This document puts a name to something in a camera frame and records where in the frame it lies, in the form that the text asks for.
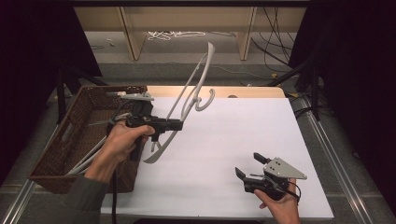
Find metal floor rail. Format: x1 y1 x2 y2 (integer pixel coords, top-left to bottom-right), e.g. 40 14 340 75
297 94 376 224
0 124 62 224

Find brown wicker basket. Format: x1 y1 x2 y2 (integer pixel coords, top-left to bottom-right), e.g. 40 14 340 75
28 85 153 194

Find white coiled cable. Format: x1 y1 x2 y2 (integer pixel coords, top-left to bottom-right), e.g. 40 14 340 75
147 30 237 42

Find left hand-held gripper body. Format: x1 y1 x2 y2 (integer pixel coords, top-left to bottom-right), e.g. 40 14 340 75
119 91 163 162

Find person's left hand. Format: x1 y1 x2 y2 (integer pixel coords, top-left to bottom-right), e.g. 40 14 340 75
83 119 156 185

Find person's right hand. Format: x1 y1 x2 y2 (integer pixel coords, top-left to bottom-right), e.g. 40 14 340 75
253 178 302 224

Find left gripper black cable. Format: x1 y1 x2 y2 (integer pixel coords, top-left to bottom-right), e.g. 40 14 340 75
110 169 119 224

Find white table mat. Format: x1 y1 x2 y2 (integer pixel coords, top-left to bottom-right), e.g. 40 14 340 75
100 96 335 221

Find grey plastic clothes hanger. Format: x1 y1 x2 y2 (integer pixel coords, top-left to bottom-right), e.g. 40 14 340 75
142 41 217 165
66 113 132 176

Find black metal stand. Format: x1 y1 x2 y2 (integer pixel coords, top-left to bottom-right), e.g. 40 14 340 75
55 64 110 125
265 57 322 121

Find black floor cables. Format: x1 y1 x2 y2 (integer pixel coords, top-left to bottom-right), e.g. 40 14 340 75
250 6 298 74

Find light wooden shelf unit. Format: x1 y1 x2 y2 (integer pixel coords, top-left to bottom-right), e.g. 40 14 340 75
72 6 308 62

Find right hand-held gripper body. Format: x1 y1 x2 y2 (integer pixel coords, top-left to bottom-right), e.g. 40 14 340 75
243 156 308 202

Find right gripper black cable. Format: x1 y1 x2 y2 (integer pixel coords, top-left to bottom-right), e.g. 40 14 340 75
288 181 303 203

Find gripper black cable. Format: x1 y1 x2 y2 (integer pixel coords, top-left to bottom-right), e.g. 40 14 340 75
110 169 119 224
288 181 303 203

